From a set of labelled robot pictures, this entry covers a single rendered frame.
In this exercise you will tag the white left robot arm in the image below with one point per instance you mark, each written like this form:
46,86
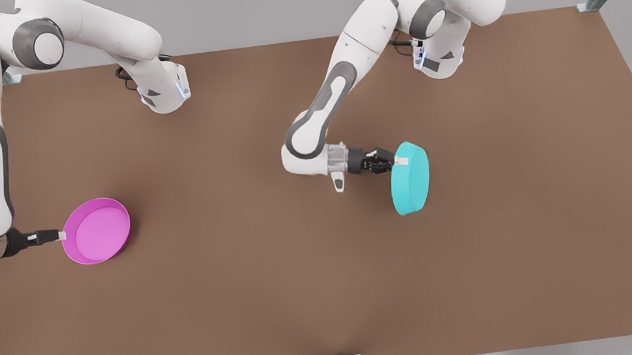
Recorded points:
358,33

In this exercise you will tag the blue plate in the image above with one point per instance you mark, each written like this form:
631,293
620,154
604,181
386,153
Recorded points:
411,178

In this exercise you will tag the pink plate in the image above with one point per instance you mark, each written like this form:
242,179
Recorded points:
98,231

